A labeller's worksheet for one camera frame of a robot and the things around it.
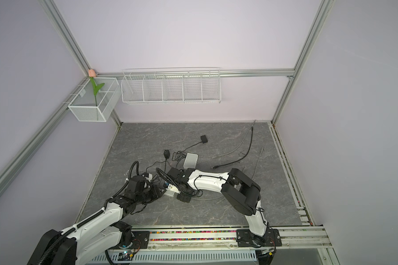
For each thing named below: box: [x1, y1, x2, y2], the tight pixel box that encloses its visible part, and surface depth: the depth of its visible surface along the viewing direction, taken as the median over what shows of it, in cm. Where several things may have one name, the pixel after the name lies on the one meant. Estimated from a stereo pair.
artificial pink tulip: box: [87, 68, 105, 107], surface depth 92 cm
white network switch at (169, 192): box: [164, 188, 175, 196], surface depth 86 cm
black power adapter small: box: [171, 134, 208, 162], surface depth 104 cm
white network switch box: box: [183, 152, 199, 170], surface depth 101 cm
